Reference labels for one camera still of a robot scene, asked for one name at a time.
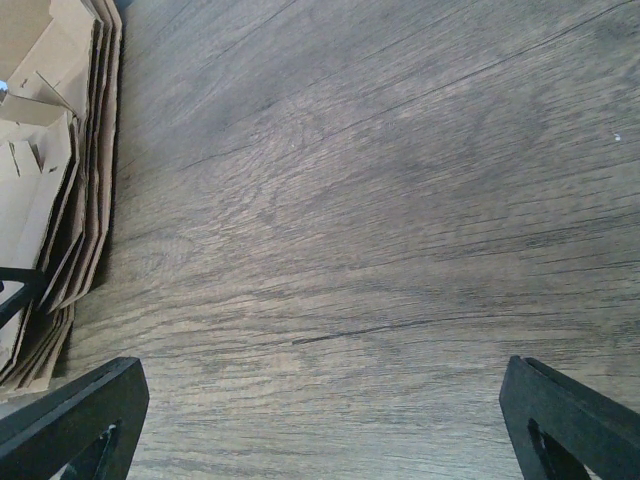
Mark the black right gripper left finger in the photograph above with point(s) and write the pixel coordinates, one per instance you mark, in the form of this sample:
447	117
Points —
86	429

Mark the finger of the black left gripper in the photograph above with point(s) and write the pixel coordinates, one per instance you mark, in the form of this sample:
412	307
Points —
28	291

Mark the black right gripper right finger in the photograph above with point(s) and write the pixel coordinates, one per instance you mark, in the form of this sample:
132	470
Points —
562	429

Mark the stack of flat cardboard blanks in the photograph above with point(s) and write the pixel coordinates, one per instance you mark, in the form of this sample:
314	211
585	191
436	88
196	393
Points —
59	105

